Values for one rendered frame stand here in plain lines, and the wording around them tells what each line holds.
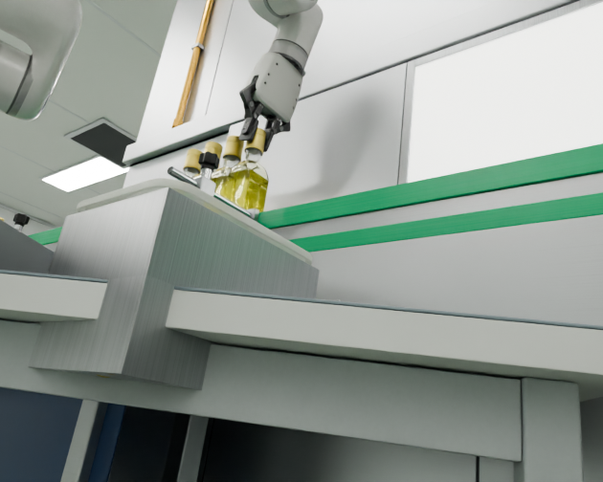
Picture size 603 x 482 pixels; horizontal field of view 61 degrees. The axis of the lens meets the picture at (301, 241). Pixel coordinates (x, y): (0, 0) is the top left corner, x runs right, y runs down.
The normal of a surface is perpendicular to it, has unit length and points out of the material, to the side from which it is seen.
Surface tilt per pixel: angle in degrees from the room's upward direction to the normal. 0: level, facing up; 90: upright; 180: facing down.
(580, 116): 90
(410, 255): 90
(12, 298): 90
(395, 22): 90
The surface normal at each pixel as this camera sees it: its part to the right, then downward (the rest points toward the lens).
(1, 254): 0.98, 0.07
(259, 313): -0.15, -0.37
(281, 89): 0.69, 0.16
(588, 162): -0.60, -0.36
